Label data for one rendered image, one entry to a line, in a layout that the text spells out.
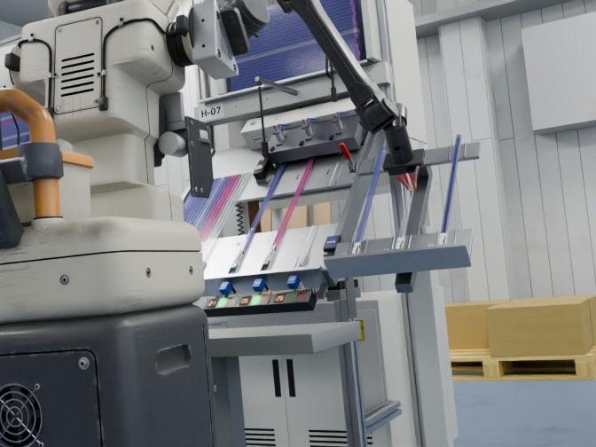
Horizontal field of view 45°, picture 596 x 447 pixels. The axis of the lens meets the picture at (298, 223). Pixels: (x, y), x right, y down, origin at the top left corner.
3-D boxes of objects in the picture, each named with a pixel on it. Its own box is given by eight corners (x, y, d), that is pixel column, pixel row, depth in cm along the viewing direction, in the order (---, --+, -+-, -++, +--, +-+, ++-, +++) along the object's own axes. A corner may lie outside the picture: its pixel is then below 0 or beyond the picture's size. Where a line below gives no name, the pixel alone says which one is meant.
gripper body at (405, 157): (388, 159, 189) (380, 136, 185) (426, 153, 185) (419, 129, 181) (384, 174, 184) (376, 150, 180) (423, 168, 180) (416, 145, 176)
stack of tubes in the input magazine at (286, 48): (361, 60, 234) (352, -20, 236) (231, 92, 258) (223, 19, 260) (375, 68, 245) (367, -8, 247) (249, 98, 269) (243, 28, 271)
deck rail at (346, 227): (336, 286, 191) (327, 270, 187) (329, 286, 192) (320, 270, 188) (388, 129, 239) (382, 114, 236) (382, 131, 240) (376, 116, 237)
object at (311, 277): (329, 286, 192) (319, 268, 188) (140, 301, 223) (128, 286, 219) (330, 283, 193) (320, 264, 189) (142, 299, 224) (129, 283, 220)
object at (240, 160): (361, 194, 218) (355, 181, 215) (187, 219, 249) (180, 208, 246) (382, 130, 240) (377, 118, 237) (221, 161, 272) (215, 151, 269)
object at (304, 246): (326, 277, 191) (322, 268, 189) (137, 294, 222) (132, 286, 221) (343, 228, 204) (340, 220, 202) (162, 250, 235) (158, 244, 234)
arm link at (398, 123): (380, 129, 176) (403, 124, 174) (381, 114, 181) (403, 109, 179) (388, 152, 180) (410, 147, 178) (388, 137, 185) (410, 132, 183)
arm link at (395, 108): (356, 121, 176) (383, 101, 172) (359, 98, 185) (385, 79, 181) (388, 152, 181) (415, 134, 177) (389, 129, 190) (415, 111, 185)
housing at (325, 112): (381, 140, 238) (366, 105, 230) (256, 163, 261) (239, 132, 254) (386, 126, 244) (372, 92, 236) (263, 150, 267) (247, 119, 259)
